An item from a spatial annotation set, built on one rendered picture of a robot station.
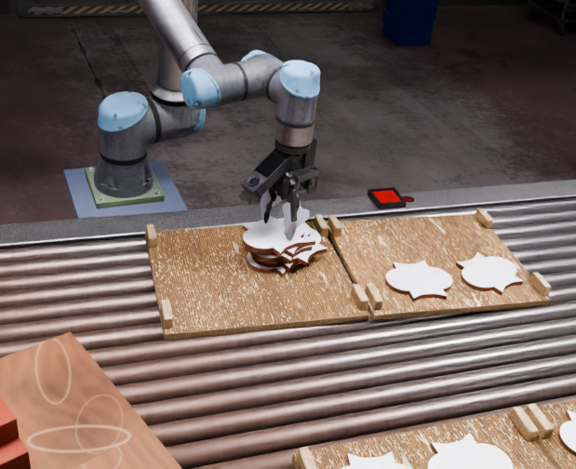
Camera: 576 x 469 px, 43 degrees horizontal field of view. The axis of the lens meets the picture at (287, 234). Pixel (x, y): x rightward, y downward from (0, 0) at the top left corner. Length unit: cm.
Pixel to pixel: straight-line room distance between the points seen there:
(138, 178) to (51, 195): 180
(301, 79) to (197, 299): 47
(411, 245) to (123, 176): 72
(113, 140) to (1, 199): 188
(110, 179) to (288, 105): 64
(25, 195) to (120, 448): 268
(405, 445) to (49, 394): 56
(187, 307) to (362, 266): 41
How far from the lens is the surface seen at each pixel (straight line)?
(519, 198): 208
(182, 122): 186
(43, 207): 355
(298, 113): 139
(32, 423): 111
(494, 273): 168
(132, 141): 181
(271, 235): 153
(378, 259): 164
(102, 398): 113
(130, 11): 620
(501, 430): 133
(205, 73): 139
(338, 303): 149
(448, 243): 176
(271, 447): 124
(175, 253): 159
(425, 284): 158
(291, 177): 145
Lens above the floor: 185
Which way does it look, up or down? 33 degrees down
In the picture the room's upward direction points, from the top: 7 degrees clockwise
